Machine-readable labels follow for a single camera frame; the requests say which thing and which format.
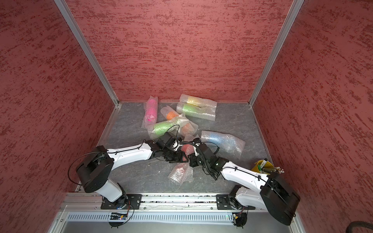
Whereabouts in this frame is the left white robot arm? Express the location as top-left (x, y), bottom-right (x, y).
top-left (75, 133), bottom-right (188, 205)

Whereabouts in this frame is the blue glass in bubble wrap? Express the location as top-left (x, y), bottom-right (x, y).
top-left (201, 131), bottom-right (246, 158)

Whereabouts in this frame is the pink glass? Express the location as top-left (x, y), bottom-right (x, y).
top-left (141, 96), bottom-right (158, 129)

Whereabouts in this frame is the yellow glass in bubble wrap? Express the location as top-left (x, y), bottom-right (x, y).
top-left (179, 94), bottom-right (217, 108)

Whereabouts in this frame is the light green glass in bubble wrap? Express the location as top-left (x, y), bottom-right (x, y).
top-left (176, 102), bottom-right (216, 121)

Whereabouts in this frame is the clear bubble wrap sheet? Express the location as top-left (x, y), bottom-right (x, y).
top-left (168, 133), bottom-right (202, 184)

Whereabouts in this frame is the orange glass in bubble wrap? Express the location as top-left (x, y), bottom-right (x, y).
top-left (160, 105), bottom-right (198, 136)

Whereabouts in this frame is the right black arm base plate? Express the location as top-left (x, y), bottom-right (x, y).
top-left (216, 194), bottom-right (255, 211)

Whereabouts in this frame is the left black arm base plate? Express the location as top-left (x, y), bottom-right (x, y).
top-left (101, 194), bottom-right (142, 211)

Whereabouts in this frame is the white perforated cable duct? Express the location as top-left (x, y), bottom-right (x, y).
top-left (66, 212), bottom-right (234, 225)

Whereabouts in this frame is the red wine glass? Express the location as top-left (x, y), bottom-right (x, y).
top-left (181, 144), bottom-right (195, 155)

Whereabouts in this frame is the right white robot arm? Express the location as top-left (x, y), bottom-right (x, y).
top-left (181, 142), bottom-right (301, 226)

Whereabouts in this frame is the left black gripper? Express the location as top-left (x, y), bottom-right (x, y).
top-left (161, 146), bottom-right (189, 164)

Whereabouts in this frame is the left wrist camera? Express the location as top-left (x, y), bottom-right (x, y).
top-left (169, 137), bottom-right (183, 150)

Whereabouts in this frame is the aluminium front rail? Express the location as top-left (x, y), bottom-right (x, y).
top-left (61, 190), bottom-right (267, 212)

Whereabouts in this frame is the yellow cup with pens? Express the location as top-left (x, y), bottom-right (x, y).
top-left (251, 159), bottom-right (285, 175)

